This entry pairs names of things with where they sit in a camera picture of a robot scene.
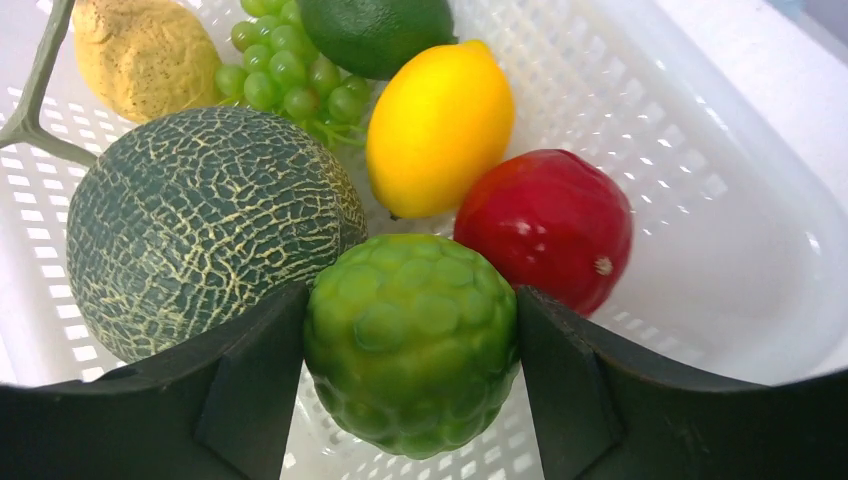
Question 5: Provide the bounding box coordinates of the fake green grape bunch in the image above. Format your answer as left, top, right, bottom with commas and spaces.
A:
215, 1, 372, 150

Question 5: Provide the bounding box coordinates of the bumpy green custard apple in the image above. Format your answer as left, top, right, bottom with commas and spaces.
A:
304, 233, 519, 460

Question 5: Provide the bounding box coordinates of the dark green fake lime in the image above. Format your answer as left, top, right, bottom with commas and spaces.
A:
297, 0, 458, 80

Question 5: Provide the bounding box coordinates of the yellow fake lemon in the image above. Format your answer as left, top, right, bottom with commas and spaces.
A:
365, 39, 516, 218

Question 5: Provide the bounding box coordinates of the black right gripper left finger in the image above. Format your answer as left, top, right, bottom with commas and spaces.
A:
1, 284, 308, 479

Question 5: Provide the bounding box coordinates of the red fake apple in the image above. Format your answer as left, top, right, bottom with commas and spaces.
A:
453, 149, 634, 317

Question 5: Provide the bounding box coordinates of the green netted fake melon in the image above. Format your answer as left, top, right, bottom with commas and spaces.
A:
66, 106, 368, 363

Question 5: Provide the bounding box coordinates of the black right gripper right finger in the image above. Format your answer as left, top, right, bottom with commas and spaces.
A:
517, 287, 847, 479

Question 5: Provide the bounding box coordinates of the yellow fake pear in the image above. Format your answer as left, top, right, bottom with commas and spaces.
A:
71, 1, 222, 124

